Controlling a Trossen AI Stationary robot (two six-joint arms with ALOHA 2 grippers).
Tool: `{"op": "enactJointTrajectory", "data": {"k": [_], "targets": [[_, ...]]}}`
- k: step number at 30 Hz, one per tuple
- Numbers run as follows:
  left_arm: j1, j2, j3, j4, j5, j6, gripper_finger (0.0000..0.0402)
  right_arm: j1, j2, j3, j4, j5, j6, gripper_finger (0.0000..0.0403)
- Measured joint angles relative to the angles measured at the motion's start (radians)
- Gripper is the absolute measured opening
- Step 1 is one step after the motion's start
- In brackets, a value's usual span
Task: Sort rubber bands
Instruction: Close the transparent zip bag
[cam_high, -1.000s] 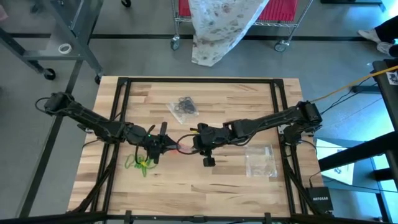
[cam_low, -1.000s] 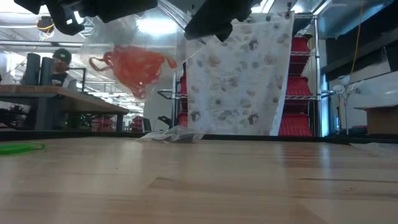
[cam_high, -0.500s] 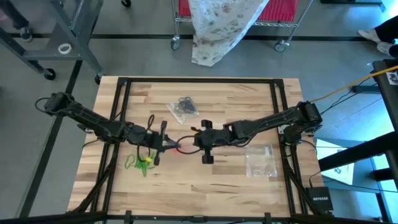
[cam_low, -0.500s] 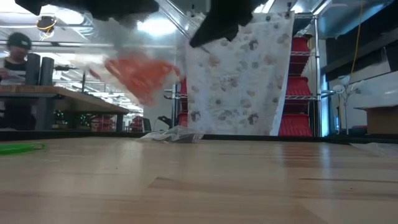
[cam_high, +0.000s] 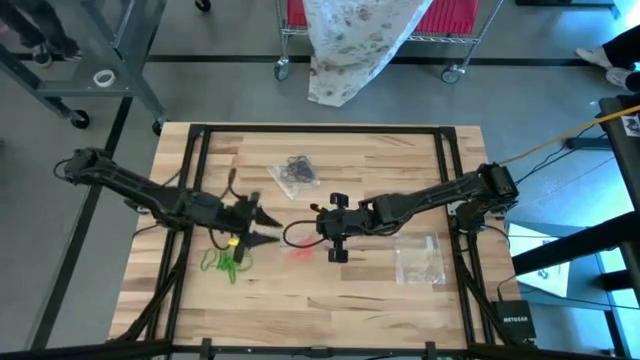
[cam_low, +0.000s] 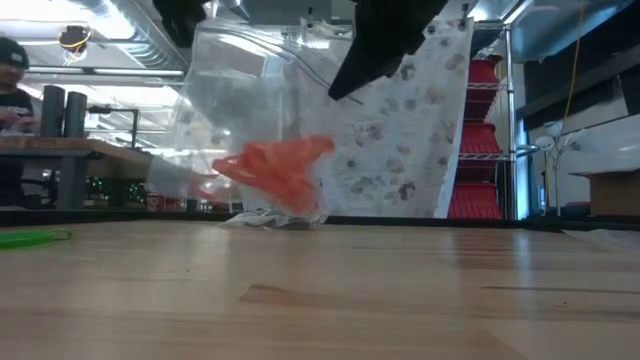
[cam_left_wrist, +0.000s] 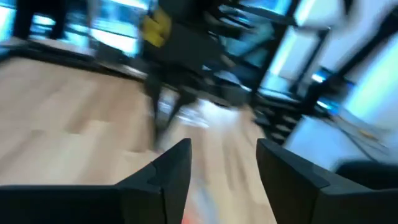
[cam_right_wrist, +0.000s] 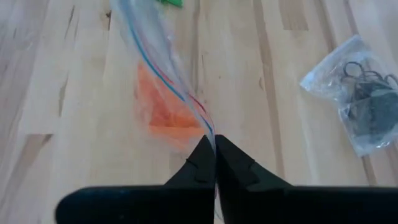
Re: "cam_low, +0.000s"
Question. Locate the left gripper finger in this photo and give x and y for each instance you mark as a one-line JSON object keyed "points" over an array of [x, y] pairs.
{"points": [[180, 20]]}

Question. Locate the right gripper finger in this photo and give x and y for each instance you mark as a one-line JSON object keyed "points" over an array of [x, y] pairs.
{"points": [[370, 65]]}

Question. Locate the orange rubber bands heap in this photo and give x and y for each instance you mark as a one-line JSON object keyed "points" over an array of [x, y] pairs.
{"points": [[280, 170]]}

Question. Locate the white floral print cloth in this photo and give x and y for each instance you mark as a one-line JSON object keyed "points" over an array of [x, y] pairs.
{"points": [[410, 140]]}

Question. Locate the red plastic bin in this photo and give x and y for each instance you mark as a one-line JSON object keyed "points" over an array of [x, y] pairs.
{"points": [[475, 202], [480, 140], [482, 90]]}

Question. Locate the dark grey cylinder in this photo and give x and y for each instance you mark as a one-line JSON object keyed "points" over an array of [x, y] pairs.
{"points": [[76, 115], [52, 110]]}

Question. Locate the person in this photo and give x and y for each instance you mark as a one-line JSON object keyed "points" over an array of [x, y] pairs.
{"points": [[12, 100]]}

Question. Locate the white flower-shaped floor lamp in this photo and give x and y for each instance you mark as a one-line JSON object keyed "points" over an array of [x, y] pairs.
{"points": [[544, 142]]}

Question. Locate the cardboard box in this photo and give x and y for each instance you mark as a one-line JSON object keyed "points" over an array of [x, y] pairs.
{"points": [[615, 192]]}

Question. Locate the silver air duct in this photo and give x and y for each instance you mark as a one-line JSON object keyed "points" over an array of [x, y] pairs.
{"points": [[145, 40]]}

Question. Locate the black metal stand frame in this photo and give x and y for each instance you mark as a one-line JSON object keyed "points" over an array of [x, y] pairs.
{"points": [[134, 125]]}

